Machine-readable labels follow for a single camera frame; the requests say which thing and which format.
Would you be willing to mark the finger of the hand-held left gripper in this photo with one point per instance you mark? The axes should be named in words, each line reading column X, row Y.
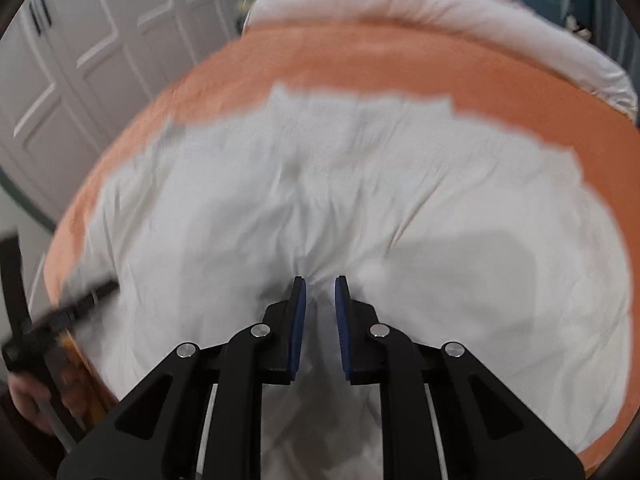
column 12, row 280
column 90, row 294

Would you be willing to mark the white panelled wardrobe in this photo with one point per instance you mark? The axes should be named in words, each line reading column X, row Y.
column 100, row 60

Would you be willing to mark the grey curtain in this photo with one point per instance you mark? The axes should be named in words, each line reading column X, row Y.
column 607, row 5

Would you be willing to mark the person's left hand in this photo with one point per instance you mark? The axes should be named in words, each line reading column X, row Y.
column 22, row 395

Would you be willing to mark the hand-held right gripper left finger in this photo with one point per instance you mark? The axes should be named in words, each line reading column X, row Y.
column 299, row 325

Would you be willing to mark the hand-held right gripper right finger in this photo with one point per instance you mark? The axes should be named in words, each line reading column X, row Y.
column 342, row 330

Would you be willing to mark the white quilted jacket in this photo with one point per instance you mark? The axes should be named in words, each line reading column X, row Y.
column 400, row 185

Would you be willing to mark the white duvet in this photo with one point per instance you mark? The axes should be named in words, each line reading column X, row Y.
column 450, row 0

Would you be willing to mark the orange plush blanket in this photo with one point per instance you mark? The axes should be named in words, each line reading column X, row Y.
column 350, row 60

